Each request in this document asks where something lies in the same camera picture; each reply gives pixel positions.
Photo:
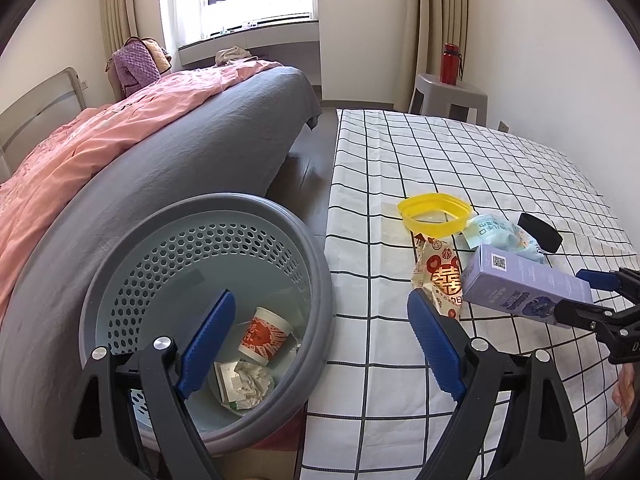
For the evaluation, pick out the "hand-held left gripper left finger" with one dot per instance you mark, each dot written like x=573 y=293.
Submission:
x=207 y=345

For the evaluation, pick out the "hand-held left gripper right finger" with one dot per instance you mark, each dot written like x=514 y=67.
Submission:
x=435 y=345

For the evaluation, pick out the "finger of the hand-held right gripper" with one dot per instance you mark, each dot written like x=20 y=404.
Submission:
x=590 y=314
x=595 y=278

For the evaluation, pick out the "red and white paper cup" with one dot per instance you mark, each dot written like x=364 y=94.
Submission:
x=262 y=337

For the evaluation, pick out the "white tissue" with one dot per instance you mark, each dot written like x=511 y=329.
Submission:
x=252 y=382

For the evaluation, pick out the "red and white snack wrapper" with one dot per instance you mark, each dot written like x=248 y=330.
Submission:
x=442 y=280

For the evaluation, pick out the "black plastic case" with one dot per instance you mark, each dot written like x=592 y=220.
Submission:
x=540 y=232

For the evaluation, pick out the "purple cardboard box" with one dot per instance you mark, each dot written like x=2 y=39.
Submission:
x=510 y=280

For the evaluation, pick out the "light green wipes packet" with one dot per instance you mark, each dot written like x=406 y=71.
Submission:
x=495 y=232

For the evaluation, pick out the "yellow plastic bowl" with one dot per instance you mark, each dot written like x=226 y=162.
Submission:
x=430 y=226

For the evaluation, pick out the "grey perforated waste basket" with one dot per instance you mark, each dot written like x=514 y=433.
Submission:
x=310 y=280

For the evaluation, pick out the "person's right hand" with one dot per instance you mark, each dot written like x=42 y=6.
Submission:
x=627 y=390

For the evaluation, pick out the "white checkered tablecloth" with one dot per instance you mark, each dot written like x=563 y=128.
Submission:
x=390 y=160

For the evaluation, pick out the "bed with grey sheet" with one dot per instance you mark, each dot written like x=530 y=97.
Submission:
x=200 y=145

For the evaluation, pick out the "pink duvet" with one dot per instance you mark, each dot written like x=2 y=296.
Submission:
x=100 y=140

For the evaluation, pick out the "grey plastic stool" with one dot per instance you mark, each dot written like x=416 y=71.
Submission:
x=450 y=92

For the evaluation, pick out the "red water bottle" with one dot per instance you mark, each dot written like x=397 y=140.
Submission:
x=450 y=65

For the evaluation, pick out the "purple quilted bag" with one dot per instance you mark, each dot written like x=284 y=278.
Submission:
x=135 y=67

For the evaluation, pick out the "beige quilted bag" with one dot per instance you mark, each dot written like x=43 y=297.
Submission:
x=162 y=57

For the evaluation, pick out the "beige cloth bundle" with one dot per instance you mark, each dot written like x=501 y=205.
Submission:
x=232 y=55

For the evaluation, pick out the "grey bed headboard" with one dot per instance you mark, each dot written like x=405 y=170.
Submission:
x=40 y=105

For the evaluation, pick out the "beige curtain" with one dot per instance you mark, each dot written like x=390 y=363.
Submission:
x=445 y=10
x=117 y=5

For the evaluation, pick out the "grey window sill bench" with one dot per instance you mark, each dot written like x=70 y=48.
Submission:
x=280 y=35

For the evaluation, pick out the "white sheer curtain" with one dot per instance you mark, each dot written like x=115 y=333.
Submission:
x=182 y=5

